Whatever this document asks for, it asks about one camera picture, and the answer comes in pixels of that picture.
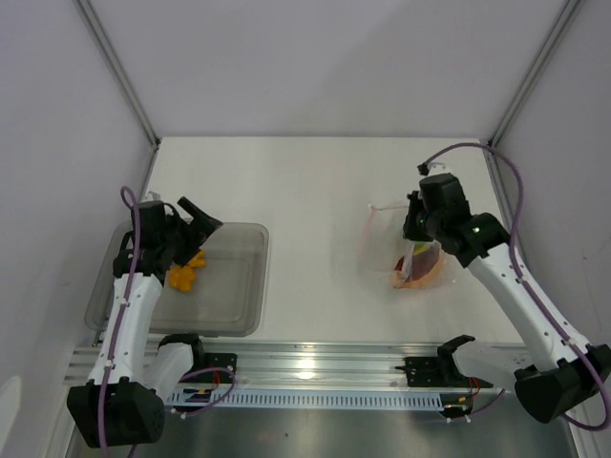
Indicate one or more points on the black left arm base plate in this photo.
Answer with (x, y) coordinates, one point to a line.
(228, 361)

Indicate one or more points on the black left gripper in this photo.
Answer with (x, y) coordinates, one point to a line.
(200, 229)

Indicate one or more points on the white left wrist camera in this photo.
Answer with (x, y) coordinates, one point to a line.
(151, 196)

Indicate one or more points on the orange toy food piece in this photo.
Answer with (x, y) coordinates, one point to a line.
(182, 277)

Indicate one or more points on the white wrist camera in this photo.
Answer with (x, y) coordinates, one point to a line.
(151, 196)
(432, 168)

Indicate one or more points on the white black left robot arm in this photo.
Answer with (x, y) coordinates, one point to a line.
(123, 401)

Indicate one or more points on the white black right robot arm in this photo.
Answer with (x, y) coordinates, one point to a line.
(563, 368)

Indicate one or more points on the clear grey plastic bin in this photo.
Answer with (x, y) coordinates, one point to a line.
(225, 301)

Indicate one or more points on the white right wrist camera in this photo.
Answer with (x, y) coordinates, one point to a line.
(432, 168)

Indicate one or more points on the right aluminium frame post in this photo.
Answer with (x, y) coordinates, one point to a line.
(562, 24)

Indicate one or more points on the green toy lime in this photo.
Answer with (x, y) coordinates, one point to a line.
(420, 247)

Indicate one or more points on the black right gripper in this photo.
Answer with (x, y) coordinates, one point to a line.
(410, 231)

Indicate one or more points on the orange red toy hot dog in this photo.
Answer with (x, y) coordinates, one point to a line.
(417, 272)

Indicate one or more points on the white slotted cable duct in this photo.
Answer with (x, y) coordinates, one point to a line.
(394, 400)

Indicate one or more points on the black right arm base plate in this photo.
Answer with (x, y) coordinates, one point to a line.
(436, 372)

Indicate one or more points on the left aluminium frame post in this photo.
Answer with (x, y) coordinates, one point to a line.
(103, 43)

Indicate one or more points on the aluminium frame post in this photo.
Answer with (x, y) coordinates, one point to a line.
(562, 24)
(103, 43)

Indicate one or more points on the clear pink zip top bag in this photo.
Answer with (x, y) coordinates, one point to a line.
(381, 243)

